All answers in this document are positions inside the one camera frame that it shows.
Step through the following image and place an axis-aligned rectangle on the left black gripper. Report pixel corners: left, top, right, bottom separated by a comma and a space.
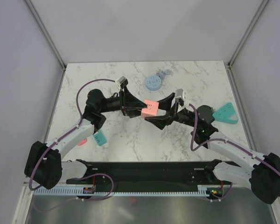
99, 85, 148, 118

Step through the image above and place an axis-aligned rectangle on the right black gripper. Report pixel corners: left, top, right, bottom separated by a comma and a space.
145, 92, 199, 131

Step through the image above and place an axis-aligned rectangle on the pink cube socket adapter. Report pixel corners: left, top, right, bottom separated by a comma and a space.
141, 99, 159, 119

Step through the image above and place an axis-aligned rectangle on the blue round power strip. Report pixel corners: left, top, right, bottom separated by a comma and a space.
144, 69, 172, 91

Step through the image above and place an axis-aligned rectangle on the pink plug adapter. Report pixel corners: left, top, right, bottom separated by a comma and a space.
77, 138, 87, 146

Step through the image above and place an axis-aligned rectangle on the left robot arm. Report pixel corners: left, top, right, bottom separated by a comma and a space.
24, 87, 146, 191

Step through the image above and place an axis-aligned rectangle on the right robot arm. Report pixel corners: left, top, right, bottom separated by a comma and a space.
141, 93, 280, 204

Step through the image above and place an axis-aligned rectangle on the teal rectangular power strip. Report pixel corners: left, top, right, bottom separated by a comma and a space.
92, 130, 107, 147

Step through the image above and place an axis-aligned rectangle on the teal triangular power strip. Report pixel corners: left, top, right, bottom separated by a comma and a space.
212, 102, 238, 124

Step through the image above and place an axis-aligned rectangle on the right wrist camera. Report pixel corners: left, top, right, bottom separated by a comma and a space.
175, 89, 185, 106

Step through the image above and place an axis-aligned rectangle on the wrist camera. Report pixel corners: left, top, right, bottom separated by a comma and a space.
115, 76, 128, 91
175, 89, 185, 106

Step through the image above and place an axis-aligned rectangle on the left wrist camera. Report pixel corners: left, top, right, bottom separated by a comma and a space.
115, 76, 128, 91

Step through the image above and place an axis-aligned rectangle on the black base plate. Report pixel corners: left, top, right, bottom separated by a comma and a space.
66, 161, 228, 190

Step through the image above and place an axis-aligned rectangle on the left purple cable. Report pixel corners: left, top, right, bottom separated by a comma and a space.
29, 78, 119, 191

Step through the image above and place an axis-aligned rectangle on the purple cable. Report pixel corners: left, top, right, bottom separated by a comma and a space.
189, 104, 280, 200
29, 78, 119, 191

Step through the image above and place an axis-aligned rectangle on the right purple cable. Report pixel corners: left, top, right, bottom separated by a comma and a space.
189, 104, 280, 200

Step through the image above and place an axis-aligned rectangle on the white cable duct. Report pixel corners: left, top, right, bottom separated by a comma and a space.
33, 185, 223, 197

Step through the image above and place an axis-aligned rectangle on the right aluminium frame post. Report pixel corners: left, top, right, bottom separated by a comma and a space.
226, 0, 271, 69

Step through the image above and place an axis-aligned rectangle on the aluminium frame post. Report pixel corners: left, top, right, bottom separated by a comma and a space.
23, 0, 67, 71
226, 0, 271, 69

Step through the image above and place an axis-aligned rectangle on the left aluminium frame post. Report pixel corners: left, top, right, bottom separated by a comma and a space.
23, 0, 67, 71

